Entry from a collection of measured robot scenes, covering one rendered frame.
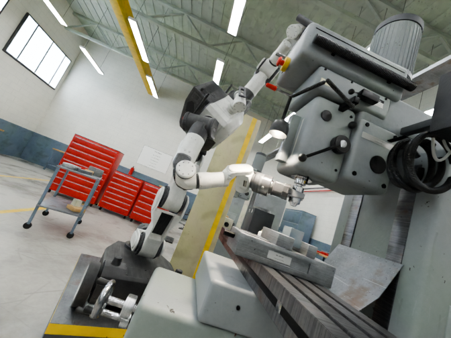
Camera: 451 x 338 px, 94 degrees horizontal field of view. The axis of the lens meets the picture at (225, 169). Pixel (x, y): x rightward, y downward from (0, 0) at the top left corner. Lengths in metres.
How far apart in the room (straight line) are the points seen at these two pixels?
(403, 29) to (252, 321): 1.35
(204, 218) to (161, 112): 8.53
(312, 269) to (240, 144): 2.07
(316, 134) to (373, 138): 0.23
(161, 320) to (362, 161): 0.85
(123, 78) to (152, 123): 2.54
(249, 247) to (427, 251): 0.58
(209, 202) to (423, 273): 2.01
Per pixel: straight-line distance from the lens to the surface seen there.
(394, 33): 1.38
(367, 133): 0.99
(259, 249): 0.73
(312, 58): 0.98
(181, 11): 8.08
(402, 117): 1.15
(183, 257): 2.62
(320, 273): 0.84
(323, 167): 0.87
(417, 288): 0.97
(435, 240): 0.98
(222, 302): 0.71
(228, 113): 1.16
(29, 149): 12.00
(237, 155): 2.64
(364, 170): 0.95
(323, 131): 0.90
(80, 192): 5.93
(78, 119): 11.47
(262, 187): 0.88
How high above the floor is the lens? 1.08
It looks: 10 degrees up
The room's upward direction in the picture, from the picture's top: 21 degrees clockwise
